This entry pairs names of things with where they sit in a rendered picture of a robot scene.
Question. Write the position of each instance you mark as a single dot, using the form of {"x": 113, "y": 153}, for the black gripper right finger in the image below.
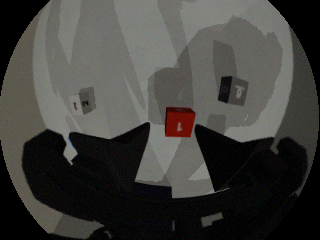
{"x": 225, "y": 157}

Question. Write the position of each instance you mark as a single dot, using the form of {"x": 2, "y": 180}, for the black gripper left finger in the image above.
{"x": 122, "y": 154}

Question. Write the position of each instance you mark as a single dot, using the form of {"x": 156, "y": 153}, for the red block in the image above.
{"x": 178, "y": 122}

